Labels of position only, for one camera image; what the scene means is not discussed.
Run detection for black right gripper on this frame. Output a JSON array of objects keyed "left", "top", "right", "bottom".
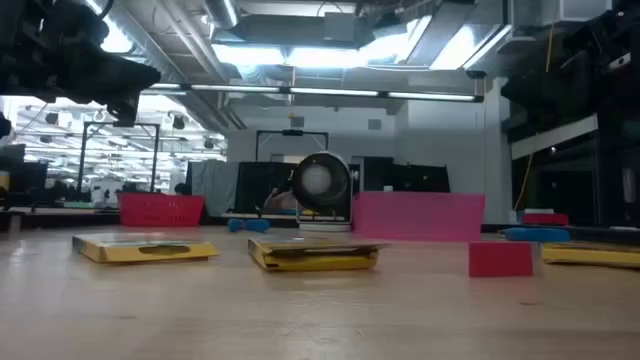
[{"left": 501, "top": 47, "right": 601, "bottom": 132}]

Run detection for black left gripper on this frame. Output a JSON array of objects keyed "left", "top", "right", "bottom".
[{"left": 0, "top": 29, "right": 162, "bottom": 128}]

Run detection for yellow crayon box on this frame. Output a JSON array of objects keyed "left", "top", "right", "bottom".
[
  {"left": 247, "top": 236, "right": 391, "bottom": 273},
  {"left": 71, "top": 233, "right": 220, "bottom": 265},
  {"left": 541, "top": 241, "right": 640, "bottom": 270}
]

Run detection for red eraser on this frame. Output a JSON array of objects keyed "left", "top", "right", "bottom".
[{"left": 468, "top": 241, "right": 534, "bottom": 279}]

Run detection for white beam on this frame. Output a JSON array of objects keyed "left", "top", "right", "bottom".
[{"left": 509, "top": 113, "right": 600, "bottom": 161}]

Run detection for red plastic basket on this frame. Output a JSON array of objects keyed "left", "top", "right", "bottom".
[{"left": 118, "top": 192, "right": 207, "bottom": 229}]

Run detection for grey cloth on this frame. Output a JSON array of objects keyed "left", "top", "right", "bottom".
[{"left": 189, "top": 159, "right": 240, "bottom": 216}]

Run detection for low red container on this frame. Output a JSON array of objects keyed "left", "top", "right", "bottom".
[{"left": 522, "top": 212, "right": 570, "bottom": 227}]

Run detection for black panel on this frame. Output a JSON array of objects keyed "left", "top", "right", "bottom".
[
  {"left": 362, "top": 156, "right": 451, "bottom": 194},
  {"left": 234, "top": 160, "right": 301, "bottom": 215}
]

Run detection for pink plastic tray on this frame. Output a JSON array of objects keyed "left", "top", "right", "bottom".
[{"left": 352, "top": 190, "right": 487, "bottom": 244}]

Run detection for long LED light bar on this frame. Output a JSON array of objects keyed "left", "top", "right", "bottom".
[{"left": 149, "top": 82, "right": 485, "bottom": 104}]

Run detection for white cylindrical lamp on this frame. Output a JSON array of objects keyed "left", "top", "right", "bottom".
[{"left": 291, "top": 150, "right": 357, "bottom": 233}]

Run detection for black metal gantry frame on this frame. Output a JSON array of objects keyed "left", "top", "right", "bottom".
[
  {"left": 255, "top": 129, "right": 330, "bottom": 164},
  {"left": 77, "top": 121, "right": 161, "bottom": 194}
]

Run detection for yellow cable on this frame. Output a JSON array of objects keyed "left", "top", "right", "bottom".
[{"left": 513, "top": 19, "right": 557, "bottom": 211}]

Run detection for silver ventilation duct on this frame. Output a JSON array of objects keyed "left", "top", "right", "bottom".
[{"left": 199, "top": 0, "right": 241, "bottom": 31}]

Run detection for blue-handled pliers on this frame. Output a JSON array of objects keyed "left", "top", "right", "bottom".
[
  {"left": 503, "top": 227, "right": 572, "bottom": 244},
  {"left": 227, "top": 217, "right": 273, "bottom": 234}
]

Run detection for black aluminium table frame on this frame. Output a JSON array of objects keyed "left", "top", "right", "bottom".
[{"left": 0, "top": 209, "right": 640, "bottom": 239}]

